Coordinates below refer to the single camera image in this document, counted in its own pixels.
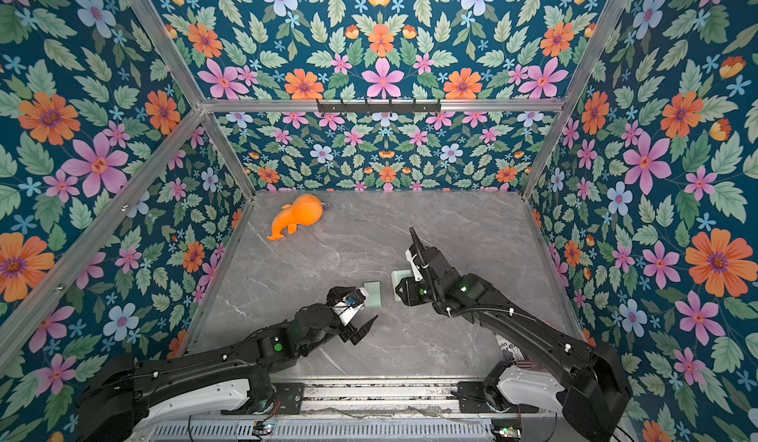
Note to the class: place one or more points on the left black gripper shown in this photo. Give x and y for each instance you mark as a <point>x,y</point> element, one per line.
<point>349,333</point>

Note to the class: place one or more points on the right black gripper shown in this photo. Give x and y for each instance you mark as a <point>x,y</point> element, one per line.
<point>423,278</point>

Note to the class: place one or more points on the mint box lid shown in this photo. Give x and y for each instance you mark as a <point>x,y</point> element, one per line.
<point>401,280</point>

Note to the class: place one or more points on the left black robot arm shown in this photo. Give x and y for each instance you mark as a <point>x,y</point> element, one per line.
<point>128,395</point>

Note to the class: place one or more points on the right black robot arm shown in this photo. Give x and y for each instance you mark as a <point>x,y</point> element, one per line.
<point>585,383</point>

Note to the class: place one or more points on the left mint green box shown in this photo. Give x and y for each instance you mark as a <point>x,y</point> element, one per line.
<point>373,299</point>

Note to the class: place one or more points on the orange plush toy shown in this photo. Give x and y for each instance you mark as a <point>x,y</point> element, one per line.
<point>305,210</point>

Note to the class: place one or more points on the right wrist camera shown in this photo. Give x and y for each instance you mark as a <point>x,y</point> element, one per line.
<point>411,256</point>

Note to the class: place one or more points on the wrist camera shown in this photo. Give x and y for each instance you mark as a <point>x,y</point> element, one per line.
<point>350,305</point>
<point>411,256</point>

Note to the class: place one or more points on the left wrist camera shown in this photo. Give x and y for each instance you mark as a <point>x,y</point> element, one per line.
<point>350,305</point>

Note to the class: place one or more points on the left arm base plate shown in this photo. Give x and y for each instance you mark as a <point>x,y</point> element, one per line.
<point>274,400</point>

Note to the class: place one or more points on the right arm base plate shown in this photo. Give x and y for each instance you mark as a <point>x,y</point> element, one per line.
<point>474,397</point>

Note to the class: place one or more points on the black hook rail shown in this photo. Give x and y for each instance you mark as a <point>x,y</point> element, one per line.
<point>379,106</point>

